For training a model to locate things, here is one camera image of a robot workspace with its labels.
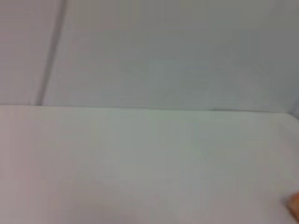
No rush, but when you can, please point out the orange wire basket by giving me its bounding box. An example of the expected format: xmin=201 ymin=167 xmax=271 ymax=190
xmin=286 ymin=191 xmax=299 ymax=219

